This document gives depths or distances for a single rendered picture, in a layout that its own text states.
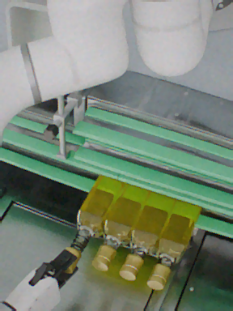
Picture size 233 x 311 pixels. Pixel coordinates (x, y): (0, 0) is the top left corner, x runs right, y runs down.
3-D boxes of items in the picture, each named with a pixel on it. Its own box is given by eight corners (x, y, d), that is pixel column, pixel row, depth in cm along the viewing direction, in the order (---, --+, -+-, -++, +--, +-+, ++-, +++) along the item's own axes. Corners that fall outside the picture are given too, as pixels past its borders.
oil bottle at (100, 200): (112, 166, 114) (74, 234, 100) (113, 148, 110) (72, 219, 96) (136, 172, 113) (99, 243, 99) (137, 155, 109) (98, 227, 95)
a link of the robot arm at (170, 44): (159, 33, 78) (130, 83, 67) (150, -37, 70) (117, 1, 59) (216, 37, 75) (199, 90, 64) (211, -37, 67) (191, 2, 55)
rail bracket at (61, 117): (71, 133, 111) (46, 170, 103) (69, 74, 99) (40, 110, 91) (82, 136, 111) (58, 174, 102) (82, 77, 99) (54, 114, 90)
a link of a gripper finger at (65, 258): (56, 280, 87) (78, 258, 91) (54, 272, 85) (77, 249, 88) (43, 271, 88) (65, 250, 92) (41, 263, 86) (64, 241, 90)
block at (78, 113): (83, 108, 115) (70, 126, 110) (83, 76, 108) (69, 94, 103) (98, 112, 114) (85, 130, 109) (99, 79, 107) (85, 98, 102)
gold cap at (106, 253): (99, 251, 96) (91, 267, 93) (99, 242, 94) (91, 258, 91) (116, 257, 95) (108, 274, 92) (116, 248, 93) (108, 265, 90)
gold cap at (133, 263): (126, 260, 95) (118, 277, 92) (127, 251, 92) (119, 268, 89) (143, 266, 94) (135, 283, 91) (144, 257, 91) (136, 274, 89)
